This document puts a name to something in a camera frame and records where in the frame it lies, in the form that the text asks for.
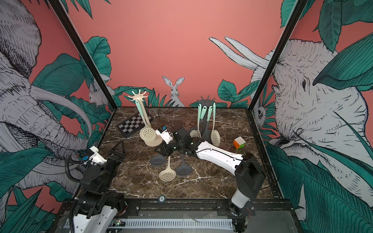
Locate beige skimmer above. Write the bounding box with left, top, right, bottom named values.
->
left=189, top=104, right=202, bottom=138
left=210, top=103, right=220, bottom=147
left=135, top=100, right=156, bottom=142
left=158, top=156, right=176, bottom=182

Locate grey skimmer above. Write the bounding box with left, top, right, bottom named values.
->
left=200, top=106, right=207, bottom=135
left=150, top=154, right=167, bottom=167
left=175, top=154, right=192, bottom=177
left=202, top=106, right=213, bottom=142

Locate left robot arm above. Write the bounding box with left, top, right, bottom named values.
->
left=65, top=142, right=128, bottom=233

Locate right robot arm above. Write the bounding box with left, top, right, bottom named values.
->
left=155, top=126, right=266, bottom=216

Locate beige utensil rack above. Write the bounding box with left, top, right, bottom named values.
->
left=128, top=90, right=163, bottom=147

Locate black white checkerboard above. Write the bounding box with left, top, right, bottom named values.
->
left=117, top=113, right=145, bottom=138

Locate round front knob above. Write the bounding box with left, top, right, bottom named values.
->
left=158, top=195, right=166, bottom=203

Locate small circuit board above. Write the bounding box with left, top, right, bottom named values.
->
left=109, top=218, right=126, bottom=227

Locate white vent strip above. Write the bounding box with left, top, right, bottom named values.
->
left=62, top=218, right=234, bottom=229

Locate colourful puzzle cube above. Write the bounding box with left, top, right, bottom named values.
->
left=233, top=136, right=246, bottom=149

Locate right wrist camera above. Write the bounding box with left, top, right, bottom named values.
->
left=155, top=126, right=174, bottom=144

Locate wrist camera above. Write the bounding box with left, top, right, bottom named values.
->
left=155, top=126, right=174, bottom=144
left=83, top=146, right=107, bottom=165

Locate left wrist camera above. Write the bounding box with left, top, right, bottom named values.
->
left=83, top=146, right=107, bottom=165

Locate black front rail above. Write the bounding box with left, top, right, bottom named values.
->
left=58, top=197, right=292, bottom=217

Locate left black frame post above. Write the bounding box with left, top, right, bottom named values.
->
left=49, top=0, right=118, bottom=110

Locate black frame post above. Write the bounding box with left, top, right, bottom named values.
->
left=49, top=0, right=118, bottom=110
left=248, top=0, right=308, bottom=112

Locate right black frame post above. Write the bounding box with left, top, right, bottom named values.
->
left=248, top=0, right=308, bottom=112

